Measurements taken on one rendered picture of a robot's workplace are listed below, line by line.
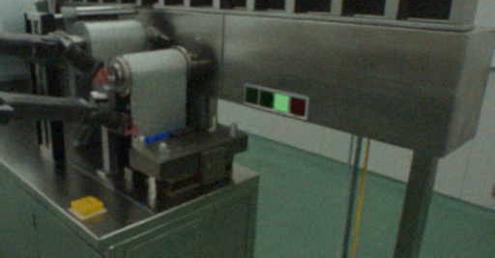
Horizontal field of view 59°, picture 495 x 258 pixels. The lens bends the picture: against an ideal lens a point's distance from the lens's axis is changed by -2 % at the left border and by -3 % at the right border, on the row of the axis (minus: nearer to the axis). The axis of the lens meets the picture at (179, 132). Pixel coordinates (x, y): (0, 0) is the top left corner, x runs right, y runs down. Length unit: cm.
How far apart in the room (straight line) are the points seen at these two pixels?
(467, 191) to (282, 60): 261
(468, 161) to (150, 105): 272
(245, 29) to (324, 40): 29
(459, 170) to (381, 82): 257
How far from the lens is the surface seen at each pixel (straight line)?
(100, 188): 148
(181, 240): 141
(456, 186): 381
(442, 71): 119
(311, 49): 134
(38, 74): 176
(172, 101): 156
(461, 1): 118
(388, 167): 396
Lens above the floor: 153
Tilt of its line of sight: 18 degrees down
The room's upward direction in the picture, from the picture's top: straight up
